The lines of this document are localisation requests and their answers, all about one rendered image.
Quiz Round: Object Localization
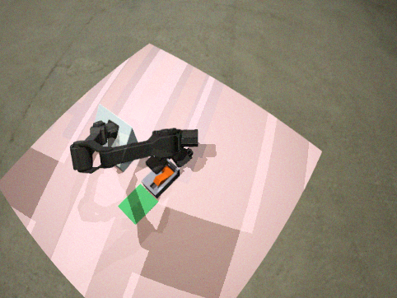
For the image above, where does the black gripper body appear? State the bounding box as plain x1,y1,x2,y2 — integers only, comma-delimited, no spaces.
146,156,167,174

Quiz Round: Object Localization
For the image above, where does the orange l-shaped part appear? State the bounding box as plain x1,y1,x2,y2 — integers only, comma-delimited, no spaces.
153,166,174,186

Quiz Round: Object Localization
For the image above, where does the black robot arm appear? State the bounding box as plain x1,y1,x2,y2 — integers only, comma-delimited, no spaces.
70,120,199,174

